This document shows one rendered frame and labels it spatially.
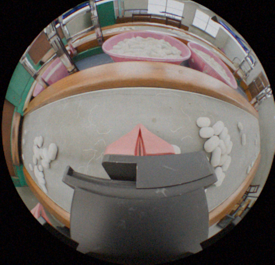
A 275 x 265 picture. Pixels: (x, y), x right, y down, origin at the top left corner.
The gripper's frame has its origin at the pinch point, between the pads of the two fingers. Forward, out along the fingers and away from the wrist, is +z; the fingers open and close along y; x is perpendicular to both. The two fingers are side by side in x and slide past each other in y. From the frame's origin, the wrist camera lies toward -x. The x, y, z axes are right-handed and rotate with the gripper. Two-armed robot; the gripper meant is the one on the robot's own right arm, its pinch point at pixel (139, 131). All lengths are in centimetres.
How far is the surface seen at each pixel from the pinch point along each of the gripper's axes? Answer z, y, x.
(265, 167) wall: -120, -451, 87
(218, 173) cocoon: -6.8, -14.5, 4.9
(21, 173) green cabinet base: -25, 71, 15
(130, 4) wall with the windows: 316, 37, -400
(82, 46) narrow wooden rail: 30.3, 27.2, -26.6
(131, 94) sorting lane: 5.5, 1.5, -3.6
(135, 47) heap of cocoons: 19.8, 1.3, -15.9
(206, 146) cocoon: -2.2, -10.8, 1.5
